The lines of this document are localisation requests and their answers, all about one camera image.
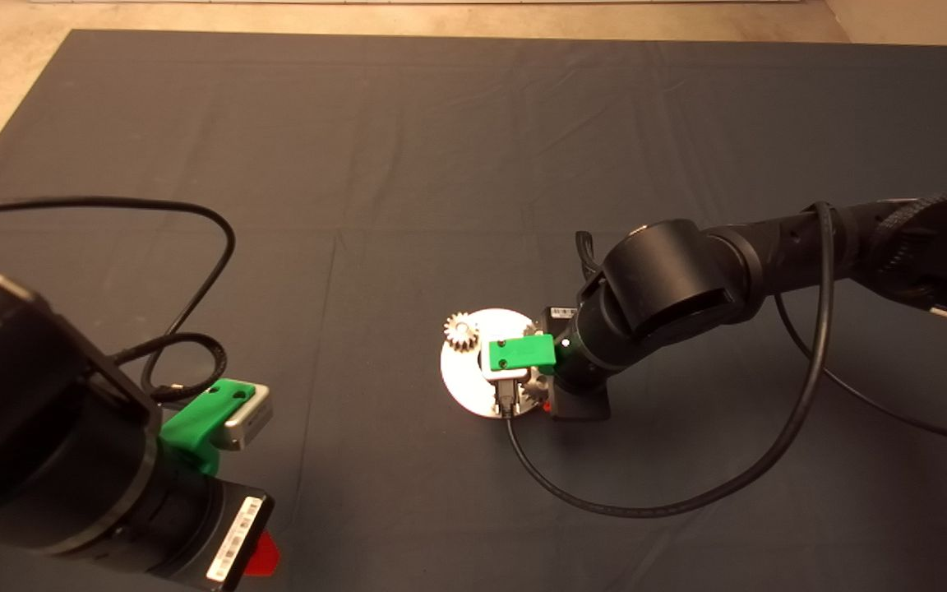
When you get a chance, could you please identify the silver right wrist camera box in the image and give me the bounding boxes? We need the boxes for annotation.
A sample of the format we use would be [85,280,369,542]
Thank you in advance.
[479,335,537,389]

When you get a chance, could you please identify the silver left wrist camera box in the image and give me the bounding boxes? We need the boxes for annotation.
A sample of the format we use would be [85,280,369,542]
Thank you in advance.
[221,382,274,452]

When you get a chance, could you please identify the black camera cable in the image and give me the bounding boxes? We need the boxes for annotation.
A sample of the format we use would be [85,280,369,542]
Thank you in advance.
[0,195,238,387]
[495,201,947,520]

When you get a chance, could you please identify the green left camera mount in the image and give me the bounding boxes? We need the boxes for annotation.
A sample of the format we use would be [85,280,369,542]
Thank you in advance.
[159,377,257,477]

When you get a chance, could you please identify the black right camera cable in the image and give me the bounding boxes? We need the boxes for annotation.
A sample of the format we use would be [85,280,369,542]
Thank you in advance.
[495,201,947,520]

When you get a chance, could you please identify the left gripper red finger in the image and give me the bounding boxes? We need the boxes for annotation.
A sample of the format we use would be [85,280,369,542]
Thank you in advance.
[244,530,282,577]

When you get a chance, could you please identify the braided black arm cable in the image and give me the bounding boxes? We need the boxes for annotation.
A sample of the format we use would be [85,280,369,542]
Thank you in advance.
[110,331,229,405]
[880,189,947,257]

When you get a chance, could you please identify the black left camera cable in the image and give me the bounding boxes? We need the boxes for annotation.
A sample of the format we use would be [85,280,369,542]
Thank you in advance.
[0,195,238,387]

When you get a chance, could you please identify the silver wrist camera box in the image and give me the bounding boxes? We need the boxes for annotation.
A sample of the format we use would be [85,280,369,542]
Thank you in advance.
[479,335,537,389]
[221,382,274,452]

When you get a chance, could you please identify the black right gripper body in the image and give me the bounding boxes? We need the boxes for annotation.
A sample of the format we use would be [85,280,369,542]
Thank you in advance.
[540,305,612,423]

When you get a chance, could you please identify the green right camera mount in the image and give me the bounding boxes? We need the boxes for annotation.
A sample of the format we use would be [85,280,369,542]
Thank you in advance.
[487,332,558,376]

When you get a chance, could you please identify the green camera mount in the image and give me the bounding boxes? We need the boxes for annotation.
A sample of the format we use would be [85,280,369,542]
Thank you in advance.
[487,332,558,376]
[159,377,257,477]

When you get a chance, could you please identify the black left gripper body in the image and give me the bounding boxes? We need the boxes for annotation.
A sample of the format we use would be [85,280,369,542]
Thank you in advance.
[192,477,275,592]

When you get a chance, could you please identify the dark grey table cloth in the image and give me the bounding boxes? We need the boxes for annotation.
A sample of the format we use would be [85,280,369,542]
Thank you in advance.
[0,30,947,592]

